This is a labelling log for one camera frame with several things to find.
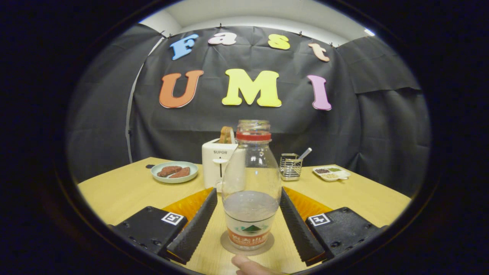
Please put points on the brown meat piece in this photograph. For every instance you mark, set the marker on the brown meat piece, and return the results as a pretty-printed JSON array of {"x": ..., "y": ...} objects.
[
  {"x": 181, "y": 173},
  {"x": 168, "y": 170}
]

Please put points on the white divided seasoning dish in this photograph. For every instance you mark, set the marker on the white divided seasoning dish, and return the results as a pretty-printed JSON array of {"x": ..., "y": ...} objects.
[{"x": 342, "y": 175}]

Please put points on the white toaster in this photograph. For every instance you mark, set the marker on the white toaster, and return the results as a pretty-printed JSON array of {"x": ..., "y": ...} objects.
[{"x": 214, "y": 168}]

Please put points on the round brown coaster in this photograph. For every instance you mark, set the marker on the round brown coaster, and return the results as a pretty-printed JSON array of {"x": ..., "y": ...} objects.
[{"x": 224, "y": 242}]

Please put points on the small ceiling light panel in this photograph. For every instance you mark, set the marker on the small ceiling light panel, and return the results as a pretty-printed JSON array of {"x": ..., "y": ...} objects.
[{"x": 369, "y": 32}]

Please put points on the pale green plate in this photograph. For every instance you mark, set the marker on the pale green plate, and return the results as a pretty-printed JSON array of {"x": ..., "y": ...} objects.
[{"x": 194, "y": 171}]

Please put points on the metal utensil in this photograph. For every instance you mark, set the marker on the metal utensil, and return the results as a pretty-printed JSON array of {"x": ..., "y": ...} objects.
[{"x": 305, "y": 152}]

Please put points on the wooden table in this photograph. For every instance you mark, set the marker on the wooden table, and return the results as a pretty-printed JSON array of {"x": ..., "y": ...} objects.
[{"x": 126, "y": 194}]

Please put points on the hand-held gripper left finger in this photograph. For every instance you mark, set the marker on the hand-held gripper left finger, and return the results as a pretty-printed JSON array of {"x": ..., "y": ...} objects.
[{"x": 196, "y": 227}]

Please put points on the brown toast slice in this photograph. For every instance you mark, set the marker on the brown toast slice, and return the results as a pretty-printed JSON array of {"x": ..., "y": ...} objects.
[{"x": 226, "y": 135}]

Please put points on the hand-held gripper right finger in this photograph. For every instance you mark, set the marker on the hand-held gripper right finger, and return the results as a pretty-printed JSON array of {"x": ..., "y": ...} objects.
[{"x": 300, "y": 229}]

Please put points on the clear plastic bottle red label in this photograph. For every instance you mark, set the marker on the clear plastic bottle red label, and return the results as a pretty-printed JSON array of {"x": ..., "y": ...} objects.
[{"x": 250, "y": 179}]

